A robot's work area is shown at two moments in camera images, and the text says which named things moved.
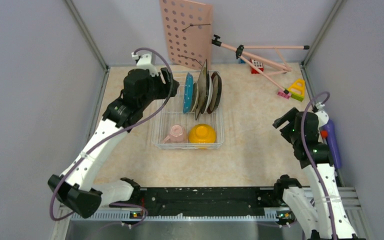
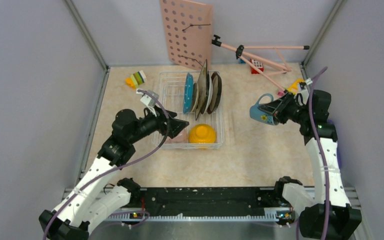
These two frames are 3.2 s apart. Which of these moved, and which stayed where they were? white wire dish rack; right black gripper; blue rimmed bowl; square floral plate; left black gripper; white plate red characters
Moved: right black gripper; left black gripper
Stayed: square floral plate; blue rimmed bowl; white wire dish rack; white plate red characters
